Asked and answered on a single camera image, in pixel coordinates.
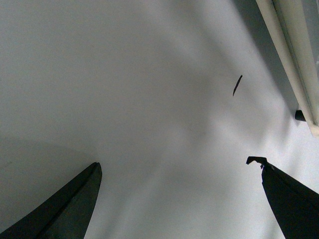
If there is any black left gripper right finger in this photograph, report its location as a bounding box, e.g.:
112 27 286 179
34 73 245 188
246 156 319 239

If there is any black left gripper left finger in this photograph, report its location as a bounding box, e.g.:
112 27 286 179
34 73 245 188
0 162 102 239

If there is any black oven foot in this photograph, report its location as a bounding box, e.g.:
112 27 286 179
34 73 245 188
295 110 306 121

